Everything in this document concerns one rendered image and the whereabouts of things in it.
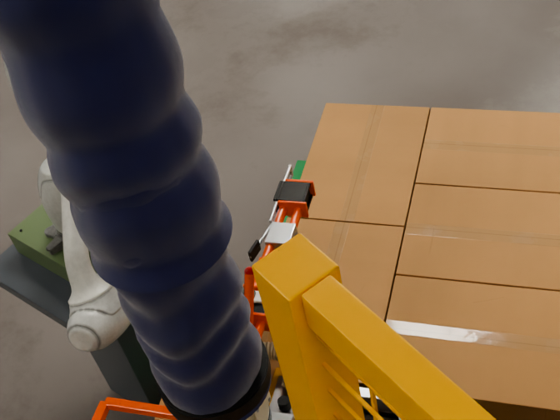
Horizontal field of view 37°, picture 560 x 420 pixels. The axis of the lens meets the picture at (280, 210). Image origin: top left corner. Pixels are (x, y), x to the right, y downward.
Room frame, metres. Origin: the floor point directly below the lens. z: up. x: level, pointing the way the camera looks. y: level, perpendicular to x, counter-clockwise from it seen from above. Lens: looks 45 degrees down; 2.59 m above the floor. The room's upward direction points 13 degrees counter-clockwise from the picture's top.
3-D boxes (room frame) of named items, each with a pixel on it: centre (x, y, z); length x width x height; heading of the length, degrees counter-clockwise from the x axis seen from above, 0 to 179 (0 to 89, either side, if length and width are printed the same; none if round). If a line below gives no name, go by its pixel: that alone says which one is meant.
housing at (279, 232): (1.41, 0.01, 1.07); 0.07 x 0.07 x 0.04; 66
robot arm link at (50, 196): (1.85, 0.57, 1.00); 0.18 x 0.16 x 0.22; 108
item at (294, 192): (1.53, -0.05, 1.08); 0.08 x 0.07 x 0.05; 156
